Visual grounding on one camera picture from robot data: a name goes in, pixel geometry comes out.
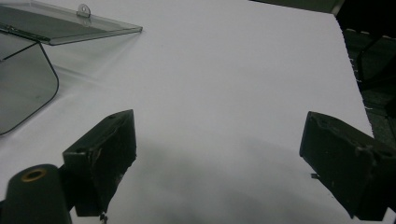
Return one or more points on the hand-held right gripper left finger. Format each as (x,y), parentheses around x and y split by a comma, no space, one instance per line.
(102,161)

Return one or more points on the clear plastic box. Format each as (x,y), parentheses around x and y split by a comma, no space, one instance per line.
(21,84)

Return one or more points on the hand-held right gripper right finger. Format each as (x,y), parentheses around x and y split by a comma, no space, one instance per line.
(345,161)

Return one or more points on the clear plastic box lid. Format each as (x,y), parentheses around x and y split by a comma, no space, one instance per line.
(62,23)

